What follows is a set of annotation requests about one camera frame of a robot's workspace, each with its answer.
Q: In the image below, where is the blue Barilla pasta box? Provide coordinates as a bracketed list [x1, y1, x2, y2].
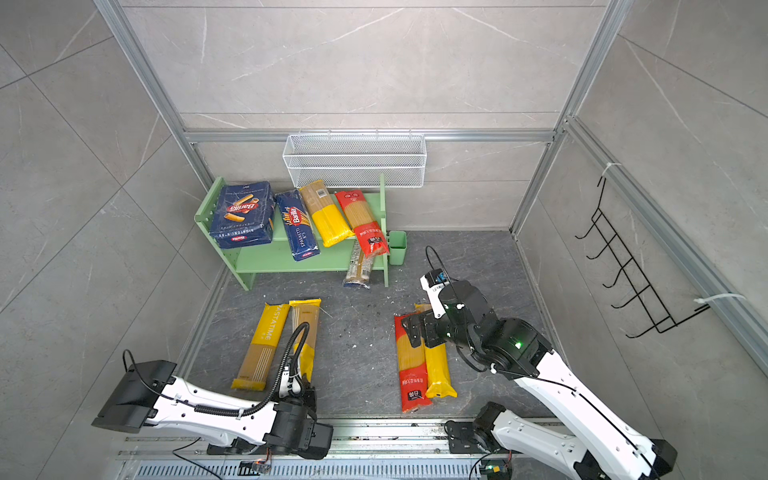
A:
[209, 181, 275, 250]

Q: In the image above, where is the white wire mesh basket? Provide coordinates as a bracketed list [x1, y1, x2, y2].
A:
[282, 133, 428, 189]

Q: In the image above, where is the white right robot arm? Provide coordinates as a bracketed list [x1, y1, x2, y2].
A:
[400, 269, 677, 479]

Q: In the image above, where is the black wire hook rack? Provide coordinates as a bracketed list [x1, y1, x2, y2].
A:
[574, 177, 711, 339]

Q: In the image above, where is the black corrugated cable conduit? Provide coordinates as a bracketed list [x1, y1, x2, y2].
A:
[191, 322, 312, 419]

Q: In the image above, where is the yellow brown spaghetti package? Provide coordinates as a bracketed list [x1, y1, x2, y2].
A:
[299, 180, 354, 248]

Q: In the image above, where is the green plastic cup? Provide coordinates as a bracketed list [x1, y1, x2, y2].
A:
[388, 231, 408, 266]

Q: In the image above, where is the clear grey spaghetti package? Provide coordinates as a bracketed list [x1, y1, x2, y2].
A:
[343, 241, 376, 289]

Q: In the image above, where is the red spaghetti package floor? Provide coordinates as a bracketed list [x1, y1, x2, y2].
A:
[394, 315, 432, 413]

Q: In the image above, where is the blue Barilla spaghetti package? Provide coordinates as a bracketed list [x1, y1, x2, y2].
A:
[275, 189, 320, 261]

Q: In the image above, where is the yellow Pastatime spaghetti package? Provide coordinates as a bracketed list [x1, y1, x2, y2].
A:
[231, 304, 290, 391]

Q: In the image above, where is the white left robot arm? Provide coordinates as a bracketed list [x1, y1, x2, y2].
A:
[91, 360, 333, 460]

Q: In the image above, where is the green metal shelf rack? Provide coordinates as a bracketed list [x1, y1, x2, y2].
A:
[194, 177, 357, 291]

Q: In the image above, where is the red spaghetti package top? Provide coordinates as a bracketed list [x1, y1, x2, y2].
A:
[335, 190, 389, 258]

